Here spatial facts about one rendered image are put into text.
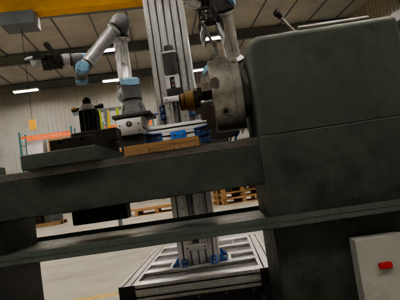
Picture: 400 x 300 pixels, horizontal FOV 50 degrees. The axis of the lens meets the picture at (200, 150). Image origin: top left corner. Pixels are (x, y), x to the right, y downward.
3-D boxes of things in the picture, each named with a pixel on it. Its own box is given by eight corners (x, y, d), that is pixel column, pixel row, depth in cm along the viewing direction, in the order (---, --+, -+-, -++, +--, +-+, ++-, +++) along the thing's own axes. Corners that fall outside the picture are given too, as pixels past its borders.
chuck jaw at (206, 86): (218, 88, 184) (217, 77, 172) (219, 99, 183) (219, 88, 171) (193, 92, 184) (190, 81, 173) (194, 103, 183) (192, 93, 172)
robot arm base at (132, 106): (124, 119, 259) (122, 103, 260) (149, 115, 258) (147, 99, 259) (118, 115, 244) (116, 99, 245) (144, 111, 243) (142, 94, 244)
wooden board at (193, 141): (202, 150, 203) (201, 143, 203) (199, 145, 167) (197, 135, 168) (140, 160, 204) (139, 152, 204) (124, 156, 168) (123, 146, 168)
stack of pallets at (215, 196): (254, 197, 1203) (250, 172, 1208) (267, 197, 1121) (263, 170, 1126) (212, 205, 1166) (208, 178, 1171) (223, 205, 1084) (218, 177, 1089)
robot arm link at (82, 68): (136, 15, 253) (87, 77, 240) (133, 22, 264) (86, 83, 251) (120, 2, 251) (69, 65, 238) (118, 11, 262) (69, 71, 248)
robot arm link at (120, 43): (120, 102, 256) (109, 14, 260) (117, 106, 270) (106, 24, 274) (140, 100, 260) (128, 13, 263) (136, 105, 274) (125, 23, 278)
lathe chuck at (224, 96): (236, 130, 202) (225, 65, 202) (240, 128, 171) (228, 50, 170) (216, 133, 202) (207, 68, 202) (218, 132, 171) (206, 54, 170)
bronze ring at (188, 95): (199, 91, 192) (179, 94, 192) (198, 86, 182) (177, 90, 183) (202, 111, 191) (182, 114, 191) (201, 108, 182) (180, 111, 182)
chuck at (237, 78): (243, 130, 202) (233, 63, 202) (249, 127, 171) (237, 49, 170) (236, 130, 202) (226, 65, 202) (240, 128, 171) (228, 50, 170)
